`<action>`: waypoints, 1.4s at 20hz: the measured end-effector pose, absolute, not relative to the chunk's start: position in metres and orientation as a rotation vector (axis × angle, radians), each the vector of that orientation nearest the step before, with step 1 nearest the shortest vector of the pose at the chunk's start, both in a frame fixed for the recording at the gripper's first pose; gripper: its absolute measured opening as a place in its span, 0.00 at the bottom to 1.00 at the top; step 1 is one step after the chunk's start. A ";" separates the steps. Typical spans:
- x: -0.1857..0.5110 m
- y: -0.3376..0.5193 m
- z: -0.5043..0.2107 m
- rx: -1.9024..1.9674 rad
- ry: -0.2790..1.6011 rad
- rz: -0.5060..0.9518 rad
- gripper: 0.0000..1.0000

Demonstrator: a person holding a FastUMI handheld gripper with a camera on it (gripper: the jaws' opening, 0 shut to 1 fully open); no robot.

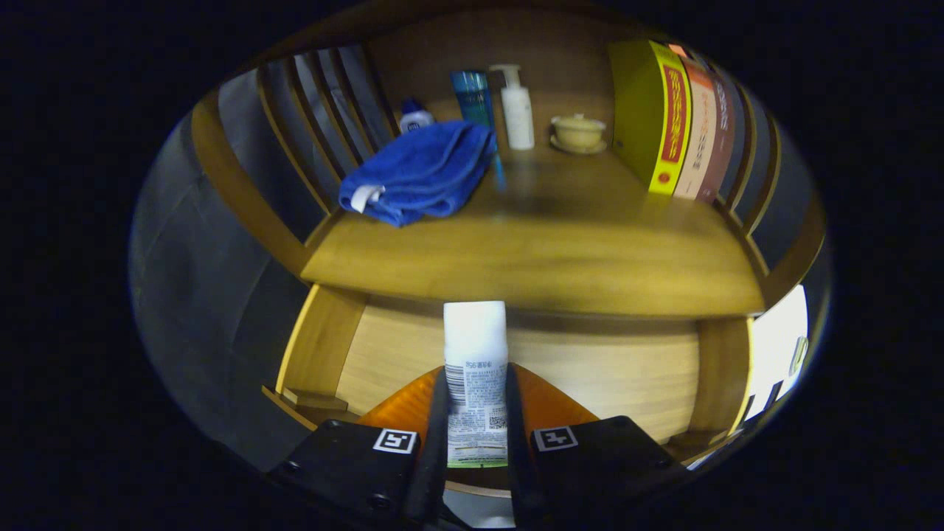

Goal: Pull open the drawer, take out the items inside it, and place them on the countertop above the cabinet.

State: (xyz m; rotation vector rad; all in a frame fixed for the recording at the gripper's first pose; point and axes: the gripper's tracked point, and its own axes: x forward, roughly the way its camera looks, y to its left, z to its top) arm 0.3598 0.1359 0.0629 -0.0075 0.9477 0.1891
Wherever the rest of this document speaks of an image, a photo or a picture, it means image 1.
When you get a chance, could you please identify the small white bottle blue cap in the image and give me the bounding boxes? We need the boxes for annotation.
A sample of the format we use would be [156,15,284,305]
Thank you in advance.
[398,98,436,135]

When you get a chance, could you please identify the teal blue bottle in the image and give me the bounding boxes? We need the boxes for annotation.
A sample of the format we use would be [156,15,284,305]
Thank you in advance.
[451,70,499,148]

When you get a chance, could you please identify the wooden drawer with black knob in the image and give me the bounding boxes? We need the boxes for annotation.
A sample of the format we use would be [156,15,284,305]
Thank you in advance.
[262,284,754,487]

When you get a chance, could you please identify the white pump bottle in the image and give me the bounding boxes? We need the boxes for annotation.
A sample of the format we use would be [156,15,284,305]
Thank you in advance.
[489,63,535,151]

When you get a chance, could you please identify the brown book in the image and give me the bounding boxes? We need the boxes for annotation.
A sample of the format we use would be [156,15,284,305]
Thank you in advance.
[693,63,738,206]

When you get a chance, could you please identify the white squeeze tube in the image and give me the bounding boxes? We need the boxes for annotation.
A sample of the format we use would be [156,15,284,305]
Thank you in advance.
[442,301,510,469]

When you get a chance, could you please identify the yellow book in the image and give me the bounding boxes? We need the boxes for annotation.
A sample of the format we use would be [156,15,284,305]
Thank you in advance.
[607,39,694,196]

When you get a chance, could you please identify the yellow lidded tea cup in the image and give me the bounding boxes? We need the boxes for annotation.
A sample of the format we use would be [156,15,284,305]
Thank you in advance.
[549,113,608,156]

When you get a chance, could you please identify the blue folded towel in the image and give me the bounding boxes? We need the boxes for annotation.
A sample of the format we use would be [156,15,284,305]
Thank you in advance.
[338,120,496,228]

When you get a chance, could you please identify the white side unit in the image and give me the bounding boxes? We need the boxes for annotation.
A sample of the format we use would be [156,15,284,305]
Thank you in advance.
[745,284,811,421]

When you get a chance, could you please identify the orange and white book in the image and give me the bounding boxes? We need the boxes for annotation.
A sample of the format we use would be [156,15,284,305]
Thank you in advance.
[667,44,718,201]

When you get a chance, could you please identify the wooden countertop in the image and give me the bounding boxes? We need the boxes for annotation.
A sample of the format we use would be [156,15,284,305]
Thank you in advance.
[301,140,766,318]

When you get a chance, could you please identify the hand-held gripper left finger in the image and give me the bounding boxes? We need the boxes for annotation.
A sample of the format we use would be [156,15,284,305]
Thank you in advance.
[267,367,452,528]

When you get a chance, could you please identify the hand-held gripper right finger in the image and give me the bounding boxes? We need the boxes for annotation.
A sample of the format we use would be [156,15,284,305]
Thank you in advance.
[505,363,676,528]

